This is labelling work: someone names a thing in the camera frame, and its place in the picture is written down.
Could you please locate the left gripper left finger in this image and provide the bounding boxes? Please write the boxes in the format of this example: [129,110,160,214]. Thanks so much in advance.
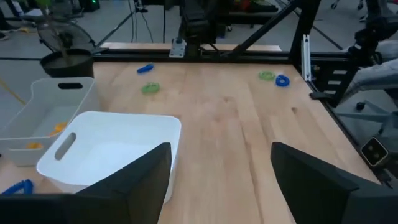
[0,142,172,224]

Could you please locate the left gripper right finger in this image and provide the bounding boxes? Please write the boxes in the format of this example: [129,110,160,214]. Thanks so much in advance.
[270,141,398,224]

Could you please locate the white plastic bin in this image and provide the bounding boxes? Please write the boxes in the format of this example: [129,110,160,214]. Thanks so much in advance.
[36,111,182,203]

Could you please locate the grey plastic bin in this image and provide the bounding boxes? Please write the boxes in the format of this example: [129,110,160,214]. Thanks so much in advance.
[0,77,100,167]

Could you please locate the person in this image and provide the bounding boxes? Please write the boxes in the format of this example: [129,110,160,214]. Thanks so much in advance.
[340,40,398,100]

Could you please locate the silver aluminium bar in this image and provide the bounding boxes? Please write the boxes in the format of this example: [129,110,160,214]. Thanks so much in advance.
[300,34,312,82]

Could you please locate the black plant pot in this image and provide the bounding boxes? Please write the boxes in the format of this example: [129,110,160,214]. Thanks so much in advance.
[40,48,95,78]

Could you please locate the black floor fan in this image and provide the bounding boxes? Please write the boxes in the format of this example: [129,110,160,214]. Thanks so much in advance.
[36,20,108,55]

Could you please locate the green leafy plant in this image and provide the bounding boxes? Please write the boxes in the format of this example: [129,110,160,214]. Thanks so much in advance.
[35,0,71,62]

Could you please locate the small square camera module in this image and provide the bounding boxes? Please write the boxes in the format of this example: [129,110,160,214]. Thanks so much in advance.
[360,136,389,167]

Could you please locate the blue spring keychain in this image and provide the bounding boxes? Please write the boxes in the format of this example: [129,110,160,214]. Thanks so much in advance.
[136,63,155,75]
[1,179,34,196]
[275,74,290,88]

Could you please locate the green spring keychain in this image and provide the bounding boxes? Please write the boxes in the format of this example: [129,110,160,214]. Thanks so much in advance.
[141,82,161,95]
[258,70,276,82]

